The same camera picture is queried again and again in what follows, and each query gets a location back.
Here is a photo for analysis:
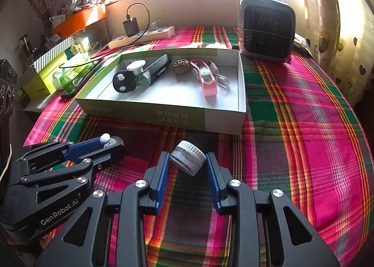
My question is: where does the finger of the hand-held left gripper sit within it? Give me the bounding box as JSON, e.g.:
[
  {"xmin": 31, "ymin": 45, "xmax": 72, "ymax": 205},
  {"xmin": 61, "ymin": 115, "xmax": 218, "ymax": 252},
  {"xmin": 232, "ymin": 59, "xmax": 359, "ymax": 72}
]
[
  {"xmin": 14, "ymin": 137, "xmax": 104, "ymax": 174},
  {"xmin": 20, "ymin": 138, "xmax": 126, "ymax": 197}
]

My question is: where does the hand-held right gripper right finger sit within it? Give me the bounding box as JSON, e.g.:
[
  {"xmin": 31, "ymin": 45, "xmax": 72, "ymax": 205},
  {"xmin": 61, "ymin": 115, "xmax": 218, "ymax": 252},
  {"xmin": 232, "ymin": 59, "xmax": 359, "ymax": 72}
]
[{"xmin": 205, "ymin": 151, "xmax": 341, "ymax": 267}]

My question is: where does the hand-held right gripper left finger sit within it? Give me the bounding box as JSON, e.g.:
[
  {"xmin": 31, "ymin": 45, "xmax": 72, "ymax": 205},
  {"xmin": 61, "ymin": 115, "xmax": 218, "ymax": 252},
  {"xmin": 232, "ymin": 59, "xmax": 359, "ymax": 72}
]
[{"xmin": 33, "ymin": 151, "xmax": 170, "ymax": 267}]

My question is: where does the white ribbed jar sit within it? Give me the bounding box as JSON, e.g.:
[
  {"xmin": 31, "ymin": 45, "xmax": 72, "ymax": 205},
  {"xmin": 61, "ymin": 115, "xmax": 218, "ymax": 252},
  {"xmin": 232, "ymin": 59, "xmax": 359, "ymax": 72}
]
[{"xmin": 170, "ymin": 140, "xmax": 207, "ymax": 176}]

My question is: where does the black and white oval gadget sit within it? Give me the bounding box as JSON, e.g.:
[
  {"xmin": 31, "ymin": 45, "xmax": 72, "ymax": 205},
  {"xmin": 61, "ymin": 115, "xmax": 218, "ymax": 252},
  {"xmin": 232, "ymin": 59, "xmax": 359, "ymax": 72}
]
[{"xmin": 113, "ymin": 70, "xmax": 137, "ymax": 94}]

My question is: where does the green and white cardboard box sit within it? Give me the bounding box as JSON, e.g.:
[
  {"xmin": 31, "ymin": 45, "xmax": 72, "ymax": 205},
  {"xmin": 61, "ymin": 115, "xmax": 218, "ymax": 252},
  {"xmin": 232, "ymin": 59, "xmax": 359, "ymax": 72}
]
[{"xmin": 75, "ymin": 48, "xmax": 247, "ymax": 136}]

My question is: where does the green and white round spool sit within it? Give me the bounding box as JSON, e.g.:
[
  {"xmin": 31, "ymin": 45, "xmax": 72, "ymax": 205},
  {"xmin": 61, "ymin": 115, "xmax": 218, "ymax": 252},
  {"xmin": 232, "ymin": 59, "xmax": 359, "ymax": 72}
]
[{"xmin": 126, "ymin": 60, "xmax": 147, "ymax": 79}]

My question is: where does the black silver lighter device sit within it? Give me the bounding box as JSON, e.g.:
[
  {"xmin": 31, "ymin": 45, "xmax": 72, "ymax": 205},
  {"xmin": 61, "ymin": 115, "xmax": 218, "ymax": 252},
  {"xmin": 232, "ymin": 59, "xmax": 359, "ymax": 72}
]
[{"xmin": 140, "ymin": 54, "xmax": 171, "ymax": 85}]

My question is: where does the pink clip holder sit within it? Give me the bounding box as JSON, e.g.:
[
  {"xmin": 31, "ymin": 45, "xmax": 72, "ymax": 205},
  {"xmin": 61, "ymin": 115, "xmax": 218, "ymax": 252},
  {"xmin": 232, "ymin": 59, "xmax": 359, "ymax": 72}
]
[{"xmin": 199, "ymin": 66, "xmax": 218, "ymax": 97}]

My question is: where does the white usb cable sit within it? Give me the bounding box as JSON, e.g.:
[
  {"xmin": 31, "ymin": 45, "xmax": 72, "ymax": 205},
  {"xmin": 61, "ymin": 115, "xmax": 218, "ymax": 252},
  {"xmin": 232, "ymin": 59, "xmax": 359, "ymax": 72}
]
[{"xmin": 209, "ymin": 59, "xmax": 230, "ymax": 91}]

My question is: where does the wide brown walnut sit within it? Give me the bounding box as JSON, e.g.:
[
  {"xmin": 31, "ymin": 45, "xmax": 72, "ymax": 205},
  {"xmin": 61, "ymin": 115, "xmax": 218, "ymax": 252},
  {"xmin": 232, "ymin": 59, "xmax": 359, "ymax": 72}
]
[{"xmin": 173, "ymin": 60, "xmax": 191, "ymax": 75}]

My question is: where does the black smartphone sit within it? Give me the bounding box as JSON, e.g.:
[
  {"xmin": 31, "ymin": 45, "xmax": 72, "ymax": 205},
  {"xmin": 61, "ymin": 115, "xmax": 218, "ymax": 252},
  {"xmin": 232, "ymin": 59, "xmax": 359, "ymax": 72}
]
[{"xmin": 60, "ymin": 59, "xmax": 106, "ymax": 98}]

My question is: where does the green wipes pack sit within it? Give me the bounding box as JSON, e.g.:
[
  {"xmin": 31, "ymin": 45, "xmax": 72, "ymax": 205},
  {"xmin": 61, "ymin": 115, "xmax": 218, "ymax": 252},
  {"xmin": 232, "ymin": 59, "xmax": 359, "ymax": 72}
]
[{"xmin": 53, "ymin": 53, "xmax": 91, "ymax": 90}]

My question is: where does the yellow-green box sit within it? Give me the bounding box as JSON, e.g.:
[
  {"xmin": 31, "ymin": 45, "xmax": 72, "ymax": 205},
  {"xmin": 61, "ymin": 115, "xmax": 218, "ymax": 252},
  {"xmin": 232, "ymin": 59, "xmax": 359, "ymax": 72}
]
[{"xmin": 22, "ymin": 51, "xmax": 73, "ymax": 99}]

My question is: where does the striped gift box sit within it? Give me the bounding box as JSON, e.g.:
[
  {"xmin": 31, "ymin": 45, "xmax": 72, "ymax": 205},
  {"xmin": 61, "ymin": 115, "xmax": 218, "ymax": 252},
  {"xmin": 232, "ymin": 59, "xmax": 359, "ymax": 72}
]
[{"xmin": 31, "ymin": 36, "xmax": 76, "ymax": 71}]

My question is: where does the metal cup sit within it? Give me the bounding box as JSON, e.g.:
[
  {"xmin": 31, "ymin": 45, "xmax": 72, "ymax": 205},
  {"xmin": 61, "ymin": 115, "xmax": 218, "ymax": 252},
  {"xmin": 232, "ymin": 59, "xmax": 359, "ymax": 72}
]
[{"xmin": 19, "ymin": 35, "xmax": 33, "ymax": 58}]

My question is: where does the white power strip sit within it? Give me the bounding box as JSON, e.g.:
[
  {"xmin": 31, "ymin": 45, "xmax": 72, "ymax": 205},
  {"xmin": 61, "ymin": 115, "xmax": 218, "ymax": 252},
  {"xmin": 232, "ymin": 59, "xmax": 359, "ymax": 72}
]
[{"xmin": 108, "ymin": 26, "xmax": 176, "ymax": 49}]

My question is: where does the orange tray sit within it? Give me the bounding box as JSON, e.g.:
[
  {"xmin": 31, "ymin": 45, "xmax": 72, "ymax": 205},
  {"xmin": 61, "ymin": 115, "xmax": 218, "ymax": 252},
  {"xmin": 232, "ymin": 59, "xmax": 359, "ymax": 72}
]
[{"xmin": 52, "ymin": 7, "xmax": 108, "ymax": 39}]

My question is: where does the black charger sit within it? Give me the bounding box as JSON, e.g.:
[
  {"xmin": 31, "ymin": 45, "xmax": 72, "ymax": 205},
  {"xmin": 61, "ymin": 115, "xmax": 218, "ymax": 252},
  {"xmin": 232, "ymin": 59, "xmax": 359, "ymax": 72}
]
[{"xmin": 123, "ymin": 18, "xmax": 139, "ymax": 36}]

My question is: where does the grey desktop fan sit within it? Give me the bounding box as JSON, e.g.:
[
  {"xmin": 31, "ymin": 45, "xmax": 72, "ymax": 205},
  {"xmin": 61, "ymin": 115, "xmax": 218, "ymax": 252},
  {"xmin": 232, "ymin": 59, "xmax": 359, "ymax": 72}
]
[{"xmin": 237, "ymin": 0, "xmax": 296, "ymax": 64}]

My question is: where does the white patterned cloth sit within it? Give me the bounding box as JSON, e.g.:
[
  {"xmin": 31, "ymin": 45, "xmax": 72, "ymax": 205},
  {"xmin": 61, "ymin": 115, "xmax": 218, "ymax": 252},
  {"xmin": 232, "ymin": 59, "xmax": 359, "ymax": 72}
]
[{"xmin": 294, "ymin": 33, "xmax": 312, "ymax": 51}]

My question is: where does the heart patterned curtain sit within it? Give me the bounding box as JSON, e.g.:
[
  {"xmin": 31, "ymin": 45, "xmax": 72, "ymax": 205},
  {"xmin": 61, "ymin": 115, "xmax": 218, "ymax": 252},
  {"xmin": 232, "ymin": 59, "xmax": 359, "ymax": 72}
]
[{"xmin": 304, "ymin": 0, "xmax": 374, "ymax": 106}]

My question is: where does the thin black cable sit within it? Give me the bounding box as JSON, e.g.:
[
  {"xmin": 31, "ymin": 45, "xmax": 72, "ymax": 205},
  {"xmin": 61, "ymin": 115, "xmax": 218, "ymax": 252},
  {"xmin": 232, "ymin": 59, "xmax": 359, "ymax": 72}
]
[{"xmin": 58, "ymin": 56, "xmax": 123, "ymax": 69}]

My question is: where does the black charger cable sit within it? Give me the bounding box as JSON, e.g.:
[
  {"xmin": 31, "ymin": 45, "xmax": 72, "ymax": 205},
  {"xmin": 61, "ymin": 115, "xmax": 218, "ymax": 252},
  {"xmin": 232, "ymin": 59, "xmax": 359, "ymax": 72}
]
[{"xmin": 126, "ymin": 3, "xmax": 151, "ymax": 35}]

